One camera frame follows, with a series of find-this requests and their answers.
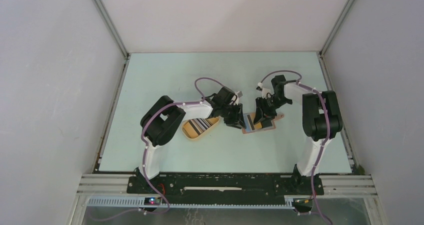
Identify striped cards in tray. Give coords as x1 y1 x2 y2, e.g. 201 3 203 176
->
189 118 213 134

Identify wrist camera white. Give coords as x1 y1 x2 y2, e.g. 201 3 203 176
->
229 91 243 105
256 82 272 99

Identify brown leather card holder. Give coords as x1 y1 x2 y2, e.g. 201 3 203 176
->
242 112 285 134

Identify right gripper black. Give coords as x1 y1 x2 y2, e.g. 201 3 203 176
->
253 95 291 125

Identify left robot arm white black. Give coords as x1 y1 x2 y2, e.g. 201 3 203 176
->
138 86 246 193

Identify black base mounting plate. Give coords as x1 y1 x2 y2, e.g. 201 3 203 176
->
126 172 324 206

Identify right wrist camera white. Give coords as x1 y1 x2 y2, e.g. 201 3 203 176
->
256 82 272 99

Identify gold credit card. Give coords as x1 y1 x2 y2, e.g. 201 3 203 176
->
245 112 263 132

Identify right controller board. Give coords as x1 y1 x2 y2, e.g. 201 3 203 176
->
293 198 314 208

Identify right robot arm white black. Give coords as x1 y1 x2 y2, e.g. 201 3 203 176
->
253 75 343 194

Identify white cable duct strip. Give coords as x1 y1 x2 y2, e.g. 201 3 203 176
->
86 196 294 210

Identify left controller board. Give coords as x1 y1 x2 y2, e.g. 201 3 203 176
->
143 197 162 206

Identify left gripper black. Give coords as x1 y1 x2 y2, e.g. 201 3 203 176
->
219 102 246 130

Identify controller board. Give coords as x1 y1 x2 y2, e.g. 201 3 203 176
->
143 197 162 206
293 198 314 208

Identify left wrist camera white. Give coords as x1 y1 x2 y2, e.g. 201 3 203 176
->
229 91 243 105

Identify oval wooden tray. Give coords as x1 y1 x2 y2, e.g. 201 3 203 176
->
181 117 221 141

